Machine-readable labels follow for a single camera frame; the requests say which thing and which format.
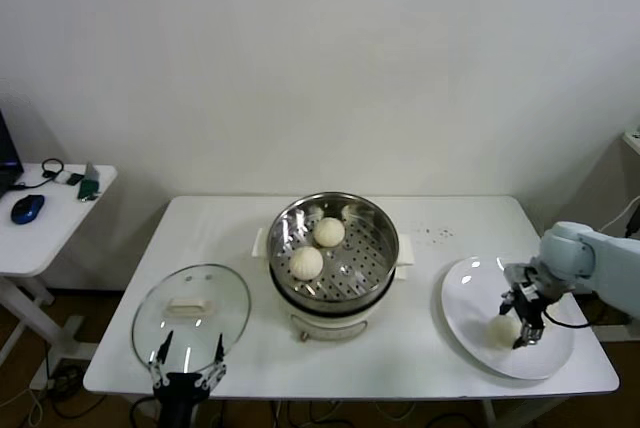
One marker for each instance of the grey cabinet with white top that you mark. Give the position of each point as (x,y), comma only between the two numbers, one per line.
(631,140)

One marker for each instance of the small black device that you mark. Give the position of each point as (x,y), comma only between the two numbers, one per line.
(75,179)

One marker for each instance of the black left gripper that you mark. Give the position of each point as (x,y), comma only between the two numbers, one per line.
(180,393)

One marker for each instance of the small white adapter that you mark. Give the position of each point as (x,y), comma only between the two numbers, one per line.
(61,178)

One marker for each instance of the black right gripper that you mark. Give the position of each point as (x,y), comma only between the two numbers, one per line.
(530,305)

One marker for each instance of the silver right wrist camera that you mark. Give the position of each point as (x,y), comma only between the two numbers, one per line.
(515,272)

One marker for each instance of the large white plate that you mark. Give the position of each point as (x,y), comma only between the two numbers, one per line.
(470,298)

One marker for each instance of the white side table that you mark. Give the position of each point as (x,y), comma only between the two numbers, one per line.
(45,243)

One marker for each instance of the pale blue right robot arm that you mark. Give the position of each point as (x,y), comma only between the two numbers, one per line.
(610,258)

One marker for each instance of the perforated steel steamer basket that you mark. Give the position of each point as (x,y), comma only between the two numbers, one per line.
(370,248)

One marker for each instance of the cream electric cooker base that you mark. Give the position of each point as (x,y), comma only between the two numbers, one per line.
(325,324)

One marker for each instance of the black laptop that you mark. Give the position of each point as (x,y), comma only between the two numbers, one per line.
(7,158)

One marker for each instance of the blue computer mouse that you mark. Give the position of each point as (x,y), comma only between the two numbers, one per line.
(27,209)

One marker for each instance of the floor power strip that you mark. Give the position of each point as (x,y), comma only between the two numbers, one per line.
(65,379)

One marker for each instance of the green circuit board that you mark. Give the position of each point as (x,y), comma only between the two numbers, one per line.
(87,191)

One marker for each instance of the scattered dark crumbs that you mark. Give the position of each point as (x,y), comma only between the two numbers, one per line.
(443,234)

